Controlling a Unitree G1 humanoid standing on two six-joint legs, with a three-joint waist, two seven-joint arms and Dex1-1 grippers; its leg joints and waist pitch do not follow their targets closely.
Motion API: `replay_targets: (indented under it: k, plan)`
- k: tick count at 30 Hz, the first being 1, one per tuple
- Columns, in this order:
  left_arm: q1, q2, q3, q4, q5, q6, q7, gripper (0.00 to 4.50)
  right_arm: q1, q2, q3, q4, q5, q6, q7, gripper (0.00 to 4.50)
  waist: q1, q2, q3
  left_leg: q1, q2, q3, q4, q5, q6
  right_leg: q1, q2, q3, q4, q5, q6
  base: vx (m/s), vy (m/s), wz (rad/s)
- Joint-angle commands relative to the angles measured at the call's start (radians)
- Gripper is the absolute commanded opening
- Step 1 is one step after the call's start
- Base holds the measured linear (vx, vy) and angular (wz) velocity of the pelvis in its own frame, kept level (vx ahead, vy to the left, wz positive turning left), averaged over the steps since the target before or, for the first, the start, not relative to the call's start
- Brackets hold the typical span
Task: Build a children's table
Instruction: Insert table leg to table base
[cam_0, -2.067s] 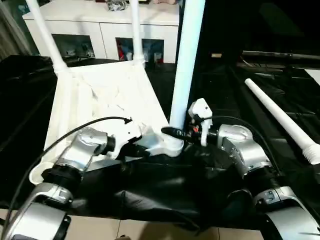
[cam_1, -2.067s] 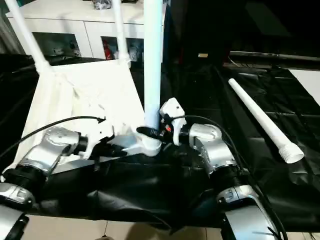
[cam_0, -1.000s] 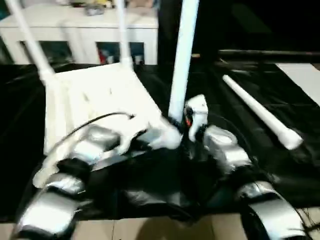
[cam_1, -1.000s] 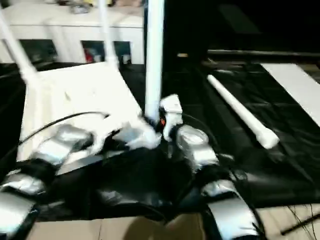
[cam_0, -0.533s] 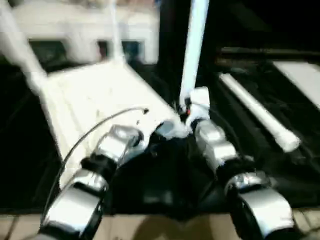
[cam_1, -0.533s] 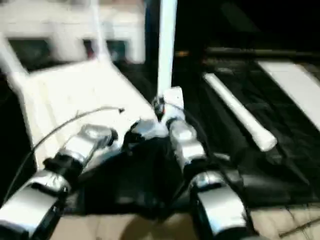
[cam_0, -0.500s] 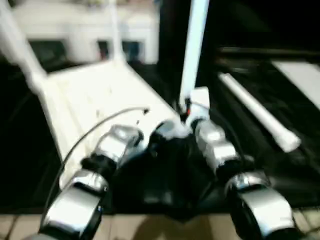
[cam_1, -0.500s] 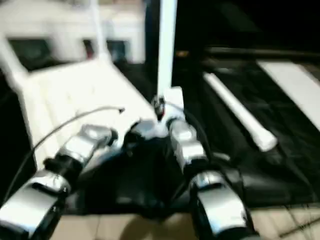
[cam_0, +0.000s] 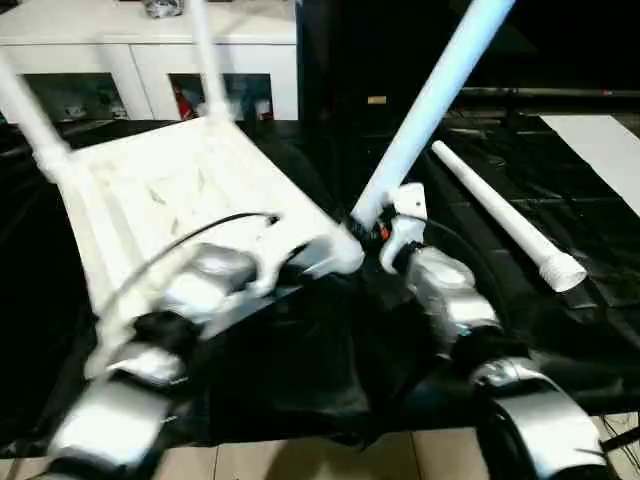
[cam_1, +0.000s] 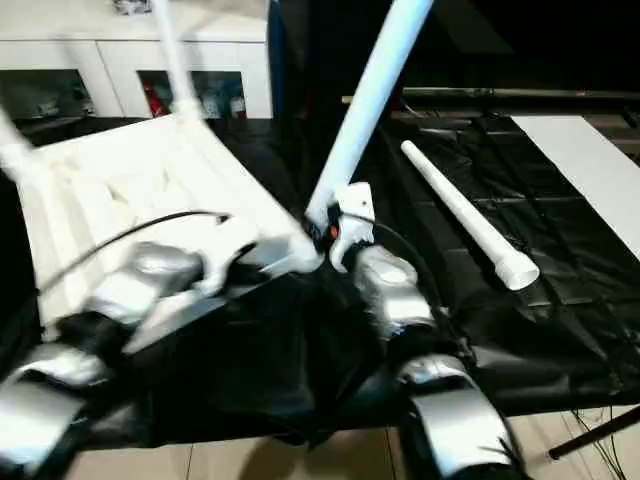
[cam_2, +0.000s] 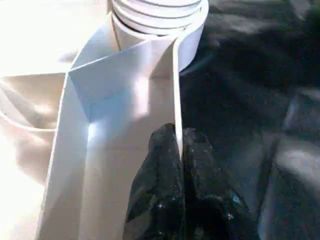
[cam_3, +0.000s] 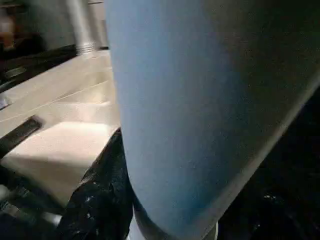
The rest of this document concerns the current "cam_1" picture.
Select white cabinet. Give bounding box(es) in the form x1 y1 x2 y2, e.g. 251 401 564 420
0 0 274 121

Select white plastic table top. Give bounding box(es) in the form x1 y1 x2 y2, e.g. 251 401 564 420
0 112 322 351

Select black long bar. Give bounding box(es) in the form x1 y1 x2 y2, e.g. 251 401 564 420
399 87 640 100

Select black case with gold label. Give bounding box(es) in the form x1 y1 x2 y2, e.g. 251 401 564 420
268 0 407 126

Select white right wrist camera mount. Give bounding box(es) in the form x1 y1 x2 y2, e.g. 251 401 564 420
327 182 377 274

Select white plastic table leg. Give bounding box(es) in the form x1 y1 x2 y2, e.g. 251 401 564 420
399 139 541 292
0 107 37 174
152 0 207 124
299 0 436 271

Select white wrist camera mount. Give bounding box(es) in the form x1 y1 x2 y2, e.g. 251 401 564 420
198 214 262 295
327 182 377 274

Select white flat sheet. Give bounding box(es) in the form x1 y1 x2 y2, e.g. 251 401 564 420
509 114 640 262

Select black mat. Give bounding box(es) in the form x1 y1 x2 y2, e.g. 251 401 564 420
0 112 640 449

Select thin floor cables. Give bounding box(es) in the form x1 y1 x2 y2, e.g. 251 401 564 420
569 405 640 480

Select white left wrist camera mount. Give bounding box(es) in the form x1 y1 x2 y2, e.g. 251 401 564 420
198 214 262 295

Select black stand leg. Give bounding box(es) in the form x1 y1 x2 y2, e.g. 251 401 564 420
547 408 640 460

